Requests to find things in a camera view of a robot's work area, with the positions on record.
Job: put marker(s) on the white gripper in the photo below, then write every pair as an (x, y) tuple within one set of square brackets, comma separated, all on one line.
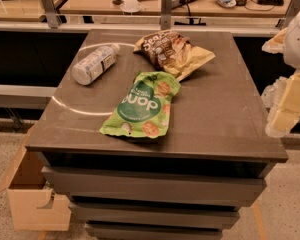
[(299, 39)]

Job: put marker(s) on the green rice chip bag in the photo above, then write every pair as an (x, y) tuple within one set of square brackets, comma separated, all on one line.
[(145, 111)]

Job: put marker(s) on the brown yellow chip bag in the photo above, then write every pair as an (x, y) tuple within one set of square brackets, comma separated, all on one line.
[(169, 51)]

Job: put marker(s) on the blue white tape dispenser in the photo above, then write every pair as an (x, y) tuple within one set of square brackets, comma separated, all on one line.
[(226, 3)]

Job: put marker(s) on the grey drawer cabinet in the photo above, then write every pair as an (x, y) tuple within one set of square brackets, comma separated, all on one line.
[(143, 157)]

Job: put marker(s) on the white plastic bottle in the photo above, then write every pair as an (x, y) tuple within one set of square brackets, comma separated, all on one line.
[(96, 63)]

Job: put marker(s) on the cardboard box on floor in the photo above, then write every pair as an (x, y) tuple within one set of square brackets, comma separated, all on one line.
[(33, 205)]

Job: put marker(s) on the metal bracket post right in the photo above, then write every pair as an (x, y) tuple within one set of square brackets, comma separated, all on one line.
[(292, 11)]

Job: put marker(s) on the metal bracket post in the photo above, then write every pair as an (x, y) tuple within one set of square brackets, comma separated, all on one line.
[(52, 16), (292, 11), (165, 16)]

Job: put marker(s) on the metal bracket post middle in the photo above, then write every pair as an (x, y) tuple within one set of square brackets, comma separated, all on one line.
[(165, 16)]

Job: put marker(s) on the metal bracket post left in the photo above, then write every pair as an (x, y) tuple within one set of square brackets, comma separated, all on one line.
[(52, 16)]

